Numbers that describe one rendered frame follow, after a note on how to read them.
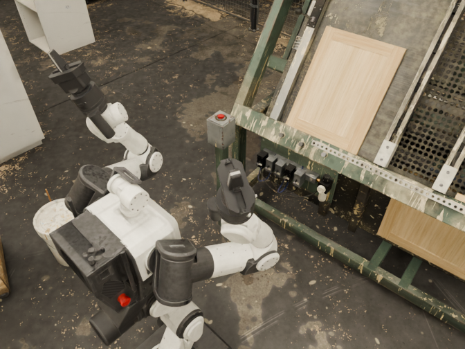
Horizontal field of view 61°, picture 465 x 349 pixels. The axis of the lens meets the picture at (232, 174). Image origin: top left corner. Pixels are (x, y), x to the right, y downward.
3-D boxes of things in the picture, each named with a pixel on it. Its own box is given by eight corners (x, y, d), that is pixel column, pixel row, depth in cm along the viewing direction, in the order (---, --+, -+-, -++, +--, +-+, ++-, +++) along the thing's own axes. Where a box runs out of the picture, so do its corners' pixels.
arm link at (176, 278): (212, 293, 110) (167, 305, 101) (194, 280, 117) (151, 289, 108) (216, 253, 108) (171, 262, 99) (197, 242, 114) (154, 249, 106)
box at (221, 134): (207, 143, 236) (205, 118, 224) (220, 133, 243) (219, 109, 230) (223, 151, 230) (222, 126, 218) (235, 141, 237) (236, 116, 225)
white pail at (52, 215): (42, 250, 271) (16, 203, 239) (81, 225, 287) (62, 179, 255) (66, 278, 255) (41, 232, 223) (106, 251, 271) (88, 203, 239)
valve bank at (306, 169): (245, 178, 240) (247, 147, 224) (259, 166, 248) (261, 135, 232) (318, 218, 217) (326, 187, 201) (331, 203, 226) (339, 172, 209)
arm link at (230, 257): (266, 275, 125) (208, 291, 111) (246, 243, 132) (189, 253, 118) (284, 253, 118) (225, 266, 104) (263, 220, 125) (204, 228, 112)
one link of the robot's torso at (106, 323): (112, 354, 134) (100, 329, 122) (91, 328, 140) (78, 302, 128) (176, 299, 149) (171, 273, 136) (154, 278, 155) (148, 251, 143)
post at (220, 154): (217, 224, 288) (214, 142, 236) (223, 219, 291) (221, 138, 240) (223, 228, 285) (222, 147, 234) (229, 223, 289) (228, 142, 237)
